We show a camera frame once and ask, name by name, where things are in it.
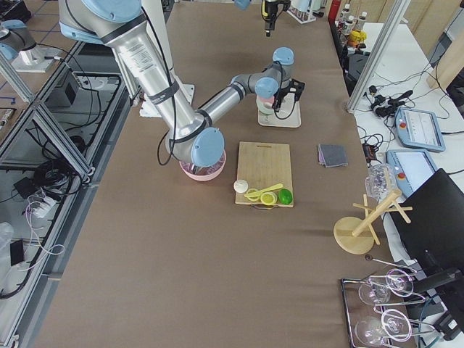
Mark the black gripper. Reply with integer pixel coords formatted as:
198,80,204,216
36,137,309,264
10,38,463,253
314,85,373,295
272,79,305,110
261,0,291,37

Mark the small pink bowl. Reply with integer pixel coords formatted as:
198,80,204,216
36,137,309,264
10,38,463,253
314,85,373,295
257,95,275,104

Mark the green bowl stack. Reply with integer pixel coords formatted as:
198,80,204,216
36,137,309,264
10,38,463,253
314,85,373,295
256,99,276,115

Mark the large pink ice bowl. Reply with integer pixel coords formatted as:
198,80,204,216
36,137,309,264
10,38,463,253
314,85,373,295
179,151,227,182

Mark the cream rabbit tray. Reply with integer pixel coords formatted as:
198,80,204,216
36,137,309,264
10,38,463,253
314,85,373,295
257,94,301,128

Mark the white dish rack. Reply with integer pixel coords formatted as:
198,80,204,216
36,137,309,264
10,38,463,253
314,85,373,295
286,0,321,24

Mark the bamboo cutting board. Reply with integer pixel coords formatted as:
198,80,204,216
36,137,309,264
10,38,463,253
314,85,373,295
236,141,294,196

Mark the grey folded cloth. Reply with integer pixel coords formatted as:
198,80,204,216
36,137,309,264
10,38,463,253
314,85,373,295
318,144,348,167

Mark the white toy bun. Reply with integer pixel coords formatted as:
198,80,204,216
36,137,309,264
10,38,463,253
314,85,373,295
233,179,249,194

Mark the green plastic lime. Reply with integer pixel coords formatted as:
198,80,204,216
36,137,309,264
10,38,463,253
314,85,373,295
278,188,294,205

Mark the yellow plastic knife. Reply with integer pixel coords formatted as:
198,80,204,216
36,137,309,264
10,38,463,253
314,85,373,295
256,183,283,196

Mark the upper teach pendant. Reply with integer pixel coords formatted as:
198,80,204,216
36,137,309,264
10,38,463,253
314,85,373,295
395,107,446,152

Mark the teach pendant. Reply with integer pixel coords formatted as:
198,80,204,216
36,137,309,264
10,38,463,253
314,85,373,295
386,149,438,198
395,107,446,152

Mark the lower teach pendant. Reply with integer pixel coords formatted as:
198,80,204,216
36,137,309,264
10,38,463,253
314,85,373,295
386,149,438,198

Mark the wooden mug tree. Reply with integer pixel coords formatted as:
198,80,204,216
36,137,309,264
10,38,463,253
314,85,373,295
333,188,413,254

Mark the black monitor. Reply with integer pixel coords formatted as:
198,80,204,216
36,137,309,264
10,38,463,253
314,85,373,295
390,169,463,276

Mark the upper wine glass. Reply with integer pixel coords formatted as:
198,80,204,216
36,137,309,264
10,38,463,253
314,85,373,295
358,268,413,305

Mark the wine glass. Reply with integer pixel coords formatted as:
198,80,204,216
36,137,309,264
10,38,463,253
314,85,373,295
355,309,413,347
358,268,413,305

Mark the lower wine glass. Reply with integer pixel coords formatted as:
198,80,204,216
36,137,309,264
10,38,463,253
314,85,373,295
355,309,413,347

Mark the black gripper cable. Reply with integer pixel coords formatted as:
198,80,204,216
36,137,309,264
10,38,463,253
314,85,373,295
274,90,300,120

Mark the aluminium frame post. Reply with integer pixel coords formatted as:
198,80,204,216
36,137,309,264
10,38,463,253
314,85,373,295
346,0,410,114

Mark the wire glass rack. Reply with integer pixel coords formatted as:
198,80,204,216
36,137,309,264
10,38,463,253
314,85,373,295
341,254,436,347

